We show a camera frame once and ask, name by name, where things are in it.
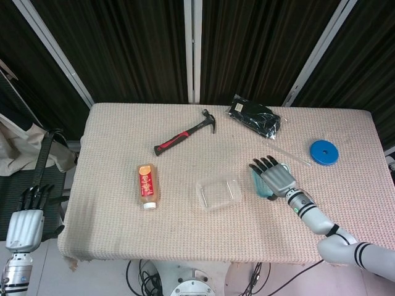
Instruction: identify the beige cloth on chair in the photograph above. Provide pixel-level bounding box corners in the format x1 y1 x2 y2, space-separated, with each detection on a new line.
0 113 78 178

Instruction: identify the white metal frame post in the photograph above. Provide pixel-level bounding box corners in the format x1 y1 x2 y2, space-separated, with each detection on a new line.
12 0 94 108
283 0 359 107
183 0 202 104

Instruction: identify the blue round disc with hole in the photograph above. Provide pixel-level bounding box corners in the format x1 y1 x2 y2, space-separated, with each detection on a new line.
309 139 339 166

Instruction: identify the clear plastic straw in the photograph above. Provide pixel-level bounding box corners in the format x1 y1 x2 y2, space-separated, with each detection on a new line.
265 141 312 169

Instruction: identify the brown sauce bottle red label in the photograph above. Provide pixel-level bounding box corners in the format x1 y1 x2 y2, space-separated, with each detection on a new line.
136 164 160 212

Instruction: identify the black pleated curtain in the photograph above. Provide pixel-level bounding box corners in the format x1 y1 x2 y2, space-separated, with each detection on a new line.
0 0 395 152

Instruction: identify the white grey robot base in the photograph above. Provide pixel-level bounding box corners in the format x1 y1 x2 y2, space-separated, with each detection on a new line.
152 260 263 296

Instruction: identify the clear plastic container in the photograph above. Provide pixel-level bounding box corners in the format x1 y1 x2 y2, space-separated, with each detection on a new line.
195 177 243 213

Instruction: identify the blue container lid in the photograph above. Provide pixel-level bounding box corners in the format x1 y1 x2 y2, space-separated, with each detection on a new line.
250 162 293 199

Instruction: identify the black red claw hammer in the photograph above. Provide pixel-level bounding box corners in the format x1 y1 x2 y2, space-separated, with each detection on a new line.
153 109 217 157

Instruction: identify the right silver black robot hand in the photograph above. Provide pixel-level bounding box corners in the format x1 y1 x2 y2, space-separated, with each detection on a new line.
248 155 298 202

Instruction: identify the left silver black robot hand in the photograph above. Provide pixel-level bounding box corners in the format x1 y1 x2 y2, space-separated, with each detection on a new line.
5 184 55 254

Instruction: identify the black cable bundle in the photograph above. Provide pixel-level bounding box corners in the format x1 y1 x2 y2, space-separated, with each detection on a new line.
125 258 163 296
243 260 272 296

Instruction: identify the black item in plastic bag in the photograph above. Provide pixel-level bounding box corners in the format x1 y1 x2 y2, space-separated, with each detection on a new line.
223 93 289 141

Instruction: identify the black mesh chair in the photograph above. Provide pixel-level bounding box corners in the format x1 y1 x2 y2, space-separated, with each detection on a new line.
0 128 78 243

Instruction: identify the beige waffle weave tablecloth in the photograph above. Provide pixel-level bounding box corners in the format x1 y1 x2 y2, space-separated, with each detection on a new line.
57 102 395 269

